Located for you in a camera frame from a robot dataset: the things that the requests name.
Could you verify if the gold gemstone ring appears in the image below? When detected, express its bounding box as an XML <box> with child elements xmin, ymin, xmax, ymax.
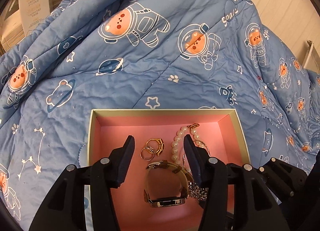
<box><xmin>145</xmin><ymin>138</ymin><xmax>166</xmax><ymax>156</ymax></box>

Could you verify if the blue astronaut bear quilt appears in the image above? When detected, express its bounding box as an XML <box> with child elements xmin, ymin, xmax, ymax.
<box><xmin>1</xmin><ymin>0</ymin><xmax>319</xmax><ymax>230</ymax></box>

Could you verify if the silver chain necklace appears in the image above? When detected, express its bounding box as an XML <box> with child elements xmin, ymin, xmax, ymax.
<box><xmin>187</xmin><ymin>180</ymin><xmax>209</xmax><ymax>201</ymax></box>

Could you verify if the green box pink lining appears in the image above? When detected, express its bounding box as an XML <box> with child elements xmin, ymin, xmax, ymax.
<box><xmin>87</xmin><ymin>109</ymin><xmax>250</xmax><ymax>230</ymax></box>

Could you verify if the pearl bead bracelet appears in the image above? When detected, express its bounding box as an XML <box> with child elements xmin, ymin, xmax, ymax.
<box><xmin>171</xmin><ymin>123</ymin><xmax>208</xmax><ymax>165</ymax></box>

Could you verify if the rose gold wristwatch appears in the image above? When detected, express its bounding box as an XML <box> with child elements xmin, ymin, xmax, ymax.
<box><xmin>144</xmin><ymin>160</ymin><xmax>193</xmax><ymax>208</ymax></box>

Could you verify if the small silver double ring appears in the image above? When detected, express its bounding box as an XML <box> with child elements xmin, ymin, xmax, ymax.
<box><xmin>139</xmin><ymin>146</ymin><xmax>157</xmax><ymax>161</ymax></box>

